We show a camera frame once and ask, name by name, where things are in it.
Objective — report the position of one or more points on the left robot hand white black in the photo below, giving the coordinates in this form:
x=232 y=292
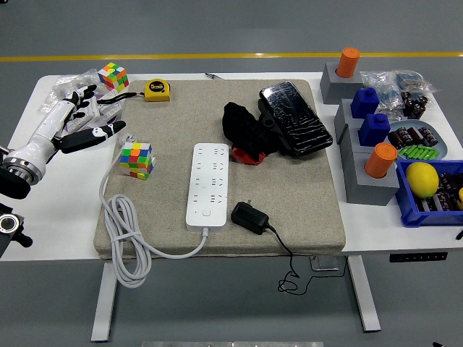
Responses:
x=47 y=123

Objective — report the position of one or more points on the clear plastic bags pile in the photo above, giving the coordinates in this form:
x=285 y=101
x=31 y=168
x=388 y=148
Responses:
x=67 y=85

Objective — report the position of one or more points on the purple oval tray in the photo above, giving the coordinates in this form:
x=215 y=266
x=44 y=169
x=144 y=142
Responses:
x=116 y=118

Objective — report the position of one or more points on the small rubik's cube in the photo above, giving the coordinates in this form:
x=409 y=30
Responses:
x=114 y=76

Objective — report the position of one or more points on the white table leg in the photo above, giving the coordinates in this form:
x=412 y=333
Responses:
x=365 y=296
x=104 y=303

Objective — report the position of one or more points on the black table control panel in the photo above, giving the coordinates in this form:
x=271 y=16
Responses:
x=417 y=257

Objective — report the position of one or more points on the large twisted rubik's cube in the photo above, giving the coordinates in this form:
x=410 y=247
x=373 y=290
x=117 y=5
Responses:
x=135 y=159

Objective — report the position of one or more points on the small black object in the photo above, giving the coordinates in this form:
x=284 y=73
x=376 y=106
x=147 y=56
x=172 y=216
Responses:
x=459 y=234

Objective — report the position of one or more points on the blue plastic bin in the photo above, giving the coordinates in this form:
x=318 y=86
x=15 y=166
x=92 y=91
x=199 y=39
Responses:
x=416 y=217

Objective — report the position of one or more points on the small yellow object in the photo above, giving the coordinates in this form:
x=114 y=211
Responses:
x=461 y=199

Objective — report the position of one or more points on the dark capacitor pile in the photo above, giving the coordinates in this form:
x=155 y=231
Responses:
x=446 y=197

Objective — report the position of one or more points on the yellow lemon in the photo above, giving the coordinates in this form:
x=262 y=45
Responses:
x=421 y=179

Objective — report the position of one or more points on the grey block with round hole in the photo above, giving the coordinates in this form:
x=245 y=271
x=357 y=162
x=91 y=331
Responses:
x=336 y=86
x=369 y=191

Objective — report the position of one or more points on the small dark pen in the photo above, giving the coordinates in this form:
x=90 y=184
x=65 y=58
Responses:
x=213 y=76

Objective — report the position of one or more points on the orange cylinder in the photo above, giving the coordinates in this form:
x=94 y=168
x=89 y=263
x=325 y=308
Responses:
x=348 y=63
x=380 y=160

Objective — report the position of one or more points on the green battery pile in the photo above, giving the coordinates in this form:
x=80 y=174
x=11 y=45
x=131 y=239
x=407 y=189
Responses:
x=419 y=152

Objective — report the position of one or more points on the black and red fabric bundle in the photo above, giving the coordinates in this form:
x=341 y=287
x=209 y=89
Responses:
x=242 y=123

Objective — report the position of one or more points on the pale blue plate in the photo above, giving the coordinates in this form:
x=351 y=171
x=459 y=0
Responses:
x=442 y=144

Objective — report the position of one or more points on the grey block with square hole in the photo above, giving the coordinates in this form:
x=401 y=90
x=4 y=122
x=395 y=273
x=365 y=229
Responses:
x=349 y=144
x=343 y=115

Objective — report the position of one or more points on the grey-brown fabric mat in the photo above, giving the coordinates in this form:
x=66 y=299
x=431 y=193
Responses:
x=289 y=180

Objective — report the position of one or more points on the blue block with knob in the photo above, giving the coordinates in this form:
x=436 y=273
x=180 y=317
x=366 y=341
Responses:
x=363 y=105
x=372 y=132

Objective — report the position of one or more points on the black capacitor cluster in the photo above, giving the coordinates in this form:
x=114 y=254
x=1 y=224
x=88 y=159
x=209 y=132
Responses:
x=414 y=105

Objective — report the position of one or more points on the black glossy rectangular case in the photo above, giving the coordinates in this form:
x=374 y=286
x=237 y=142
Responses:
x=294 y=115

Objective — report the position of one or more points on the clear bag of blue parts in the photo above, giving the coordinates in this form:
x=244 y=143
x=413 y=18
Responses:
x=385 y=95
x=410 y=80

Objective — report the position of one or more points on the white wall socket panel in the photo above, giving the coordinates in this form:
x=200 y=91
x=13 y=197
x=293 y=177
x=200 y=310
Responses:
x=108 y=112
x=81 y=124

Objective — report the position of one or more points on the metal bracket under table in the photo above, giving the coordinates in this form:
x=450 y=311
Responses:
x=325 y=264

